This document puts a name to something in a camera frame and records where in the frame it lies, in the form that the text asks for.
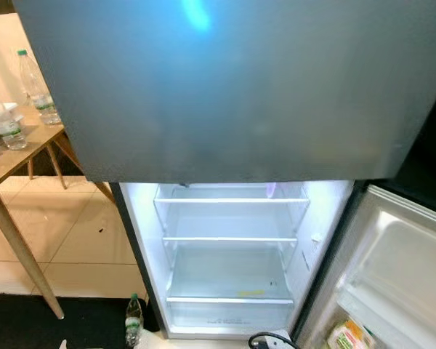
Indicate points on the dark grey two-door fridge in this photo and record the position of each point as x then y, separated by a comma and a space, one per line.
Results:
232, 87

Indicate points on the small clear water bottle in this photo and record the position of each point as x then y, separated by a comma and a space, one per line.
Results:
134, 320
9, 123

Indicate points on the clear fridge crisper drawer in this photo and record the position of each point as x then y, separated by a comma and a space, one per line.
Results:
229, 313

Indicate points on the green and white food packet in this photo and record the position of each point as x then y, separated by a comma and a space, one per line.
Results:
349, 336

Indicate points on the large clear water bottle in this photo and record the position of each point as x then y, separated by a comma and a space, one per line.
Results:
38, 87

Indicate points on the light wooden table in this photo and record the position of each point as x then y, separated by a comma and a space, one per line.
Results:
14, 156

